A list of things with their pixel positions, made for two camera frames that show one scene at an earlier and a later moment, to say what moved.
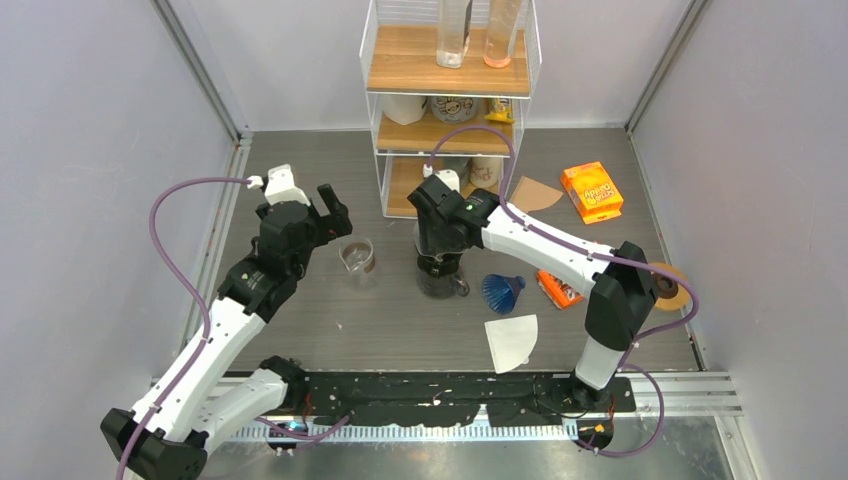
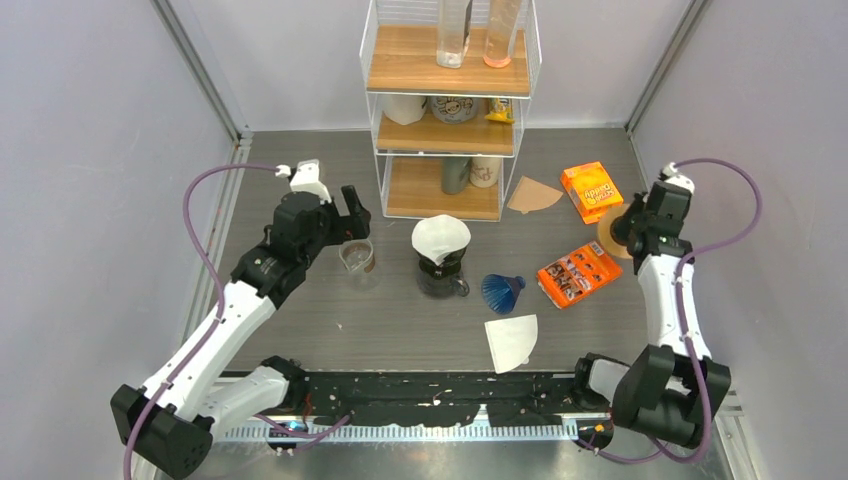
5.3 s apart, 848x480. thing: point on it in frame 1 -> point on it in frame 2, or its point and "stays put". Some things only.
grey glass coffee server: (442, 287) stays put
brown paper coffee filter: (530, 194) stays put
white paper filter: (512, 341) stays put
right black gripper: (425, 228) -> (619, 230)
